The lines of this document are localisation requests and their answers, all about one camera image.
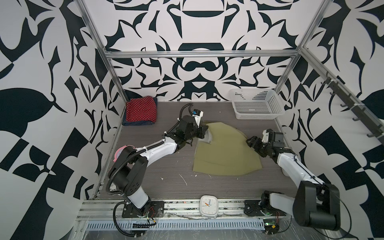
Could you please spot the red polka dot skirt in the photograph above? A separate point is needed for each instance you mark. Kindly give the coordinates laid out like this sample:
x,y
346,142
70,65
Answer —
x,y
141,109

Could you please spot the grey wall hook rack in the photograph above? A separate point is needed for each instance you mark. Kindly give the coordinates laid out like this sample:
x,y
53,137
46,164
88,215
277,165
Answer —
x,y
361,111

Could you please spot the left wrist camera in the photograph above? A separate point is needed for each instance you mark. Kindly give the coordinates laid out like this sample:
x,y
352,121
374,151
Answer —
x,y
197,115

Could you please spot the blue denim skirt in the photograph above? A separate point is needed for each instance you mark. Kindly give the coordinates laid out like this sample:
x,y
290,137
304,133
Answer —
x,y
138,122

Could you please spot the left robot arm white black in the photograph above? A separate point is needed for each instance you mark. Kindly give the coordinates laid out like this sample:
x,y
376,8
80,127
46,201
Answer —
x,y
126,175

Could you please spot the white square clock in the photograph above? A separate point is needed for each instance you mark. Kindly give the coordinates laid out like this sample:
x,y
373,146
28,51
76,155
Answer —
x,y
209,206

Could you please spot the aluminium frame rail front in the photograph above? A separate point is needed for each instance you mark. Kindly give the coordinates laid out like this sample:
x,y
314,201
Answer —
x,y
172,209

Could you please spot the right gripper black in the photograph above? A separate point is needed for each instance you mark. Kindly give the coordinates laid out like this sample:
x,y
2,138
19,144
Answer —
x,y
253,142

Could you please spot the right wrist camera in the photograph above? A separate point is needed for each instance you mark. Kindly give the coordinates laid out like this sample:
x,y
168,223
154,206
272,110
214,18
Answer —
x,y
265,138

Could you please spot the white plastic laundry basket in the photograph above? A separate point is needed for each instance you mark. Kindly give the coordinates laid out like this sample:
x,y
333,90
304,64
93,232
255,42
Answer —
x,y
256,104

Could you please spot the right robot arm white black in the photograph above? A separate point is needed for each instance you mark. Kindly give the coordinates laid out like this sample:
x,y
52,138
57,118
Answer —
x,y
316,205

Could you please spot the pink alarm clock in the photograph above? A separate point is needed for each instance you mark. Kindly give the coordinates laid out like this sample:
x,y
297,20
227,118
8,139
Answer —
x,y
126,150

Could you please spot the green circuit board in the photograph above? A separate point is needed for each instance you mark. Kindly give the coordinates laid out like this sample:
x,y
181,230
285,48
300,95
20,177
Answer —
x,y
271,227

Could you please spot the aluminium frame crossbar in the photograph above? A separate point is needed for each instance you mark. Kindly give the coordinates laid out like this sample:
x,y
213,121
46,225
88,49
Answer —
x,y
200,54

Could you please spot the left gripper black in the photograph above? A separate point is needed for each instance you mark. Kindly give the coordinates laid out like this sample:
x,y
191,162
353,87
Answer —
x,y
199,131

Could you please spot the white slotted cable duct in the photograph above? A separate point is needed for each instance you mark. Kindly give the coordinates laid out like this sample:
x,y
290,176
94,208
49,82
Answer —
x,y
182,224

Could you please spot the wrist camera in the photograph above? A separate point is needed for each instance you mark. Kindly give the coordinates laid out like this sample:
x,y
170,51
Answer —
x,y
265,138
197,115

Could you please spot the olive green skirt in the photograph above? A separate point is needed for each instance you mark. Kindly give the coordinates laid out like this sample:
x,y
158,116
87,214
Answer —
x,y
225,153

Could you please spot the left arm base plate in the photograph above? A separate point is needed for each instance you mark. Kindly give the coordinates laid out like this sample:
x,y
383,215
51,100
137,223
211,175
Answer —
x,y
151,210

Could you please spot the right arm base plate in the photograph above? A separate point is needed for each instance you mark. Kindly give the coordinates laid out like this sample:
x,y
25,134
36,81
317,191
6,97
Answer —
x,y
252,208

